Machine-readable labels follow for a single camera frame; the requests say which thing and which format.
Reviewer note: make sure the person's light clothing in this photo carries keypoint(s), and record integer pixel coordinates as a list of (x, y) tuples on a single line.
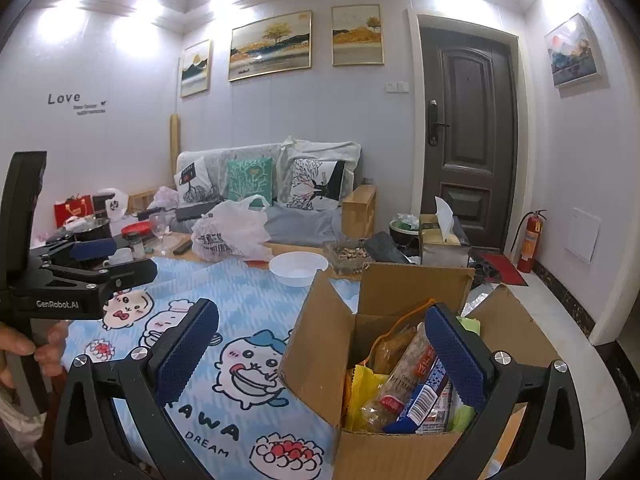
[(15, 435)]

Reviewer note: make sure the large framed tree painting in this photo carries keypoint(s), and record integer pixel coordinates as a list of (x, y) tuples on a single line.
[(270, 45)]

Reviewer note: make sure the black flat box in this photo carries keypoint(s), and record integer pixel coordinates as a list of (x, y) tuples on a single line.
[(197, 211)]

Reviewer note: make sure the orange snack packet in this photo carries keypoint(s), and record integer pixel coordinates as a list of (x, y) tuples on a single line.
[(387, 350)]

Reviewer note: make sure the white tote bag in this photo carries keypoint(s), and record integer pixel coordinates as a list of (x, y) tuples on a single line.
[(320, 147)]

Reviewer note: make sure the black lettering wall sticker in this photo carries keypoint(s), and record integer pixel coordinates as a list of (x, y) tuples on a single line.
[(65, 99)]

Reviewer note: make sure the white cup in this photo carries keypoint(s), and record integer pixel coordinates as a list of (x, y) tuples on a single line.
[(120, 257)]

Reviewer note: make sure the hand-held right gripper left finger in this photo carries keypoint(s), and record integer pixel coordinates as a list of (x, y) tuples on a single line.
[(187, 355)]

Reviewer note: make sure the blue white barcode packet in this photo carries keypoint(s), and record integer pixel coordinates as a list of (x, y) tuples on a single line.
[(425, 400)]

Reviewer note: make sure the wooden plank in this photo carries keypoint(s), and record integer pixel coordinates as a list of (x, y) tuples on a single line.
[(175, 150)]

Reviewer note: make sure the red gift bag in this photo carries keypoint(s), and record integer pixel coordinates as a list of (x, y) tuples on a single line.
[(72, 210)]

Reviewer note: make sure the red lid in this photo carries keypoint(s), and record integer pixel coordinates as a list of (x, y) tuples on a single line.
[(140, 227)]

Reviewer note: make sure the green patterned cushion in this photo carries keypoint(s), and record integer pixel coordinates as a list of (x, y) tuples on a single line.
[(250, 180)]

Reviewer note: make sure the mountain canvas picture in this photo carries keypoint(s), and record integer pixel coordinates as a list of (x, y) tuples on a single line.
[(572, 52)]

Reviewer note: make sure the white bowl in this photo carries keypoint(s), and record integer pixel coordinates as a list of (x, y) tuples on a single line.
[(295, 270)]

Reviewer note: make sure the cartoon printed blue tablecloth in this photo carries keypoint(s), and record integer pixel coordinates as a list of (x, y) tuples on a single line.
[(240, 300)]

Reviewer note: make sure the black pot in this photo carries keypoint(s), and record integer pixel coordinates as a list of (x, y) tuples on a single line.
[(90, 230)]

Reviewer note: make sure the small framed mountain painting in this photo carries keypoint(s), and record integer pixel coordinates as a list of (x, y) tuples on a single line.
[(196, 67)]

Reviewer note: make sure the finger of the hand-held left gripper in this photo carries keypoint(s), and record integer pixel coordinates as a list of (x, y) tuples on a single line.
[(120, 275), (92, 250)]

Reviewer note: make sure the person's left hand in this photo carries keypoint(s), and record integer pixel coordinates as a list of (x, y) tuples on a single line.
[(52, 350)]

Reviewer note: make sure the grey sofa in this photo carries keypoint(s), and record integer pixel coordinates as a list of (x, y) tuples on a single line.
[(300, 225)]

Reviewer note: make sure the black remote control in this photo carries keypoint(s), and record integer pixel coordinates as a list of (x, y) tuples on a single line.
[(182, 246)]

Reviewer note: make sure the tissue box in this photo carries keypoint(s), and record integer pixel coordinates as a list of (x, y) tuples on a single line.
[(440, 250)]

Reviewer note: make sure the brown cardboard box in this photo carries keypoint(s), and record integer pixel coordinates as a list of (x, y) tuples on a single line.
[(320, 350)]

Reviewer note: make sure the white black tree cushion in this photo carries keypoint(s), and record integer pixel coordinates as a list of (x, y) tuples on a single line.
[(195, 180)]

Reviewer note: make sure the red door mat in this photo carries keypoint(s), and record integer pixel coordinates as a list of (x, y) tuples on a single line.
[(505, 262)]

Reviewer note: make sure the trash bin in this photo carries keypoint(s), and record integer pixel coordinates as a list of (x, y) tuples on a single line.
[(402, 235)]

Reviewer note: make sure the wine glass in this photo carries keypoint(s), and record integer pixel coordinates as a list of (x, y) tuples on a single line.
[(159, 225)]

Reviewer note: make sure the white bird print cushion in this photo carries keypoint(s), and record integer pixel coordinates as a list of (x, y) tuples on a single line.
[(315, 185)]

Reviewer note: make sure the framed golden hills painting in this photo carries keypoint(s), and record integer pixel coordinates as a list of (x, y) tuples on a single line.
[(357, 35)]

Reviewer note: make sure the red fire extinguisher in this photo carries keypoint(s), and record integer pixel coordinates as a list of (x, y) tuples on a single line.
[(530, 245)]

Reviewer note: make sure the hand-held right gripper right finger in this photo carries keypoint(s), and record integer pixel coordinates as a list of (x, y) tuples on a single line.
[(457, 355)]

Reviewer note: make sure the white plastic bag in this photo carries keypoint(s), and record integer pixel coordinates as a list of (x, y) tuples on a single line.
[(230, 235)]

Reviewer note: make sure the dark brown door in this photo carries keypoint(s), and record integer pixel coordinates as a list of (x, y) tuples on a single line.
[(470, 110)]

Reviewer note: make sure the wall light switch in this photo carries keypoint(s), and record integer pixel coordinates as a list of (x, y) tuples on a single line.
[(396, 86)]

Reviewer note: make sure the white wall panel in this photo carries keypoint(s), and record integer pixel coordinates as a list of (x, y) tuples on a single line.
[(582, 235)]

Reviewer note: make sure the glass jar black lid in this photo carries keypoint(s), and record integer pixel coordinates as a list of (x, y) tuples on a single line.
[(136, 246)]

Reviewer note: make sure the red white sausage packet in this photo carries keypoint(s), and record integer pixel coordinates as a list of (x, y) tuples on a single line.
[(415, 360)]

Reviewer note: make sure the black plastic bag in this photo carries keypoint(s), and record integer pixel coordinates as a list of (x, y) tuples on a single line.
[(390, 250)]

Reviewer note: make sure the white bag black print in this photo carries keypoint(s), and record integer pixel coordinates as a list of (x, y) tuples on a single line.
[(112, 205)]

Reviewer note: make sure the yellow snack packet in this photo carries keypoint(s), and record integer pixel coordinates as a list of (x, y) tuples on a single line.
[(362, 390)]

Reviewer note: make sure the glass ashtray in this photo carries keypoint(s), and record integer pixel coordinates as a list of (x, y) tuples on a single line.
[(347, 255)]

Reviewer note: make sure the pale green snack packet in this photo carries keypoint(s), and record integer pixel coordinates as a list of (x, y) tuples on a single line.
[(470, 325)]

